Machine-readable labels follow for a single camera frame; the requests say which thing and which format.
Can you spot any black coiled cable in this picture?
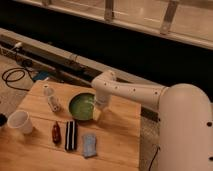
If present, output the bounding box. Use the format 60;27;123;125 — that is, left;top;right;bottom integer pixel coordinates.
1;59;36;92

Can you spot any long metal rail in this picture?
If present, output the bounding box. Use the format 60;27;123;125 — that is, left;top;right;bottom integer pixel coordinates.
0;27;161;123

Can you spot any dark object at table edge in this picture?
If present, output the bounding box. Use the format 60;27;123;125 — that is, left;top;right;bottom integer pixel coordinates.
0;113;7;128

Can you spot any blue object on floor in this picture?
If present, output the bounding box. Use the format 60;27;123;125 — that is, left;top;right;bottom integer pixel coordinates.
33;71;49;81

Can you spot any green ceramic bowl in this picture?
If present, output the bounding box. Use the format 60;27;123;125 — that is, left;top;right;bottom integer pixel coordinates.
68;93;94;121

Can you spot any black white striped block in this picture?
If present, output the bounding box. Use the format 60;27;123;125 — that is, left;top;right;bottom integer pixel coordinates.
65;121;77;151

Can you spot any black cable on floor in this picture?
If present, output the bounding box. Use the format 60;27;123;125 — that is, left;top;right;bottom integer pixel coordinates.
147;145;161;171

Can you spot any white plastic cup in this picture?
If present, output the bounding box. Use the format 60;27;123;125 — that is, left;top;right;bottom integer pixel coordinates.
7;110;33;134

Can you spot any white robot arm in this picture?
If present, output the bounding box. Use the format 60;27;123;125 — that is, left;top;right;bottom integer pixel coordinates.
92;70;213;171

